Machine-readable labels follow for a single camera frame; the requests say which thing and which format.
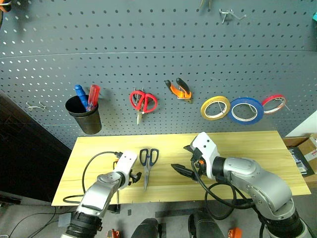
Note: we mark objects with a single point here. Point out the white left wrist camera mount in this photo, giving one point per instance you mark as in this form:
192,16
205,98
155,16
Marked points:
126,161

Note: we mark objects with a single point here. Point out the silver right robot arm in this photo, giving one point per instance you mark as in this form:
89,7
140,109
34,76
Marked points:
262,186

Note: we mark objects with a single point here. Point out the black metal cup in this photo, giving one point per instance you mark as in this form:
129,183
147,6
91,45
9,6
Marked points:
90,122

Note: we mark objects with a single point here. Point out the black flat device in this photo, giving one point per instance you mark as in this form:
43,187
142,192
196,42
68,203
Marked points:
8,198

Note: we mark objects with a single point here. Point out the small orange block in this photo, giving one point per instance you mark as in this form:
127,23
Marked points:
235,233
112,233

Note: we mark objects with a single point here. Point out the teal object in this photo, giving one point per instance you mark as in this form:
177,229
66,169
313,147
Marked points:
314,17

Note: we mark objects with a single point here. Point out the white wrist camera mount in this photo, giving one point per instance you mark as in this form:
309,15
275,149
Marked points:
126,161
206,148

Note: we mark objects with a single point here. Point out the red tape roll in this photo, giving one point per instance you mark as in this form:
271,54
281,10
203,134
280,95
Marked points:
270,98

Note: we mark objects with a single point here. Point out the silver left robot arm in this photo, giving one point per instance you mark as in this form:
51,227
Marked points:
99,196

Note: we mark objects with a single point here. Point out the yellow tape roll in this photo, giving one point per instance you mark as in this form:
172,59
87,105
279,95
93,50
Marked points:
204,109

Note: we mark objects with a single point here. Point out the orange and black tool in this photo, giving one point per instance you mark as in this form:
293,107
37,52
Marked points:
3,7

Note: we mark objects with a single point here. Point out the dark rounded shape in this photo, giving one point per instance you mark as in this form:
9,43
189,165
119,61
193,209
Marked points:
204,226
146,229

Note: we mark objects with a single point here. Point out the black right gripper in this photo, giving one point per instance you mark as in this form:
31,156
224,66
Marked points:
199,171

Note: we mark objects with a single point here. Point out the blue tape roll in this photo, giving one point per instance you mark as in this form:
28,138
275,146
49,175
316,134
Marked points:
234,117

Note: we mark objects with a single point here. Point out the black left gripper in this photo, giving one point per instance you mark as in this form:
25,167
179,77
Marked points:
135,177

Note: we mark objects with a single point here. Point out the grey perforated pegboard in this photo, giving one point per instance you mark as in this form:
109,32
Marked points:
158,49

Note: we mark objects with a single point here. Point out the black printed booklet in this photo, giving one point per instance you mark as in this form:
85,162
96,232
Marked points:
298,161

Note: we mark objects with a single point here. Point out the brown cardboard box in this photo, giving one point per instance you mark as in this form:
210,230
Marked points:
309,148

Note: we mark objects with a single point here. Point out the grey floor tape patch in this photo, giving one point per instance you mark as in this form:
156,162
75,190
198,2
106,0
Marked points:
65,220

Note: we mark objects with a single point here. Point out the blue and black scissors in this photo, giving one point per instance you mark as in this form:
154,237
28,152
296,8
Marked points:
146,173

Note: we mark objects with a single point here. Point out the double prong metal pegboard hook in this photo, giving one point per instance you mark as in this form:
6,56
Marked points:
37,106
229,13

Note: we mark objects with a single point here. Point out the orange and black pliers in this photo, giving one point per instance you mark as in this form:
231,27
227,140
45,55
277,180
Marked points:
184,92

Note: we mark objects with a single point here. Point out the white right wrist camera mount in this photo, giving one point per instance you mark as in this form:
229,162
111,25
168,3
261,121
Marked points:
206,148

